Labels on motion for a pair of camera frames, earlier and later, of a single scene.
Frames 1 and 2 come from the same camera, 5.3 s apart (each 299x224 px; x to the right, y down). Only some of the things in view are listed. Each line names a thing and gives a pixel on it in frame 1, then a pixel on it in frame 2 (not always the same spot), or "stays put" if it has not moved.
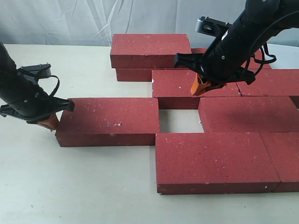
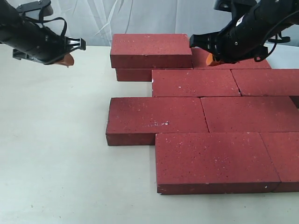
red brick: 134,74 stays put
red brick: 173,88 stays put
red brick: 110,122 → 136,121
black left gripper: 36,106 → 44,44
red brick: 272,82 stays put
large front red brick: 189,163 stays put
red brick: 248,114 stays put
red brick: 152,51 stays put
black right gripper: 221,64 → 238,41
